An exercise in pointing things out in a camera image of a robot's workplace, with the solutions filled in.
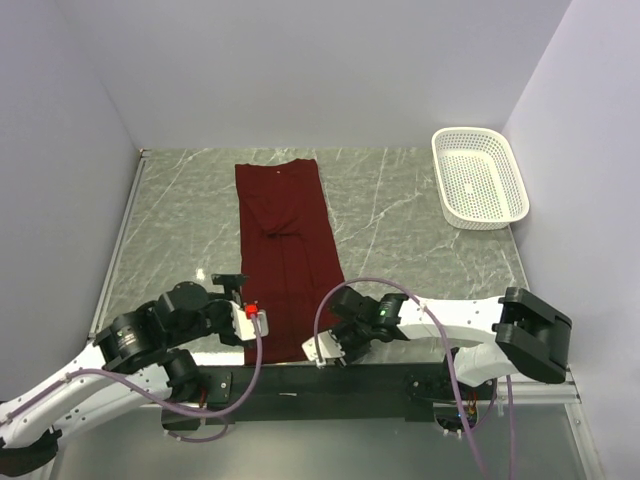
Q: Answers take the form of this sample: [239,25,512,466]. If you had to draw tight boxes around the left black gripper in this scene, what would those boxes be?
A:
[168,274,249,348]

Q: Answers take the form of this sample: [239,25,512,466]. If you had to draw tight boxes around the dark red t-shirt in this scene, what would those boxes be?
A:
[235,159,344,364]

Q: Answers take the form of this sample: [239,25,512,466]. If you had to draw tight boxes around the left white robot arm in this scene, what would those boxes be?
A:
[1,275,269,477]

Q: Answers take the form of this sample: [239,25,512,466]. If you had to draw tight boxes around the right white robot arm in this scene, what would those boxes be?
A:
[304,286,572,399]

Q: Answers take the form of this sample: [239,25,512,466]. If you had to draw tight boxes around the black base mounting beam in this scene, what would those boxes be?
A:
[164,363,481,426]

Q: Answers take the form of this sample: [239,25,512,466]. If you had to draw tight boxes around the white plastic laundry basket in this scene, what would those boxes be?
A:
[431,127,530,231]

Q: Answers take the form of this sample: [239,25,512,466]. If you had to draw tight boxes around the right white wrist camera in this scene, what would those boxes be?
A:
[302,331,345,368]

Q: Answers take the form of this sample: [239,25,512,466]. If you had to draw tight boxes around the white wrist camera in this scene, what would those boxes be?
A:
[302,331,345,368]
[230,301,269,342]

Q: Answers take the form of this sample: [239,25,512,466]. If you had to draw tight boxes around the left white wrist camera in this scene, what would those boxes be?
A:
[230,301,269,342]

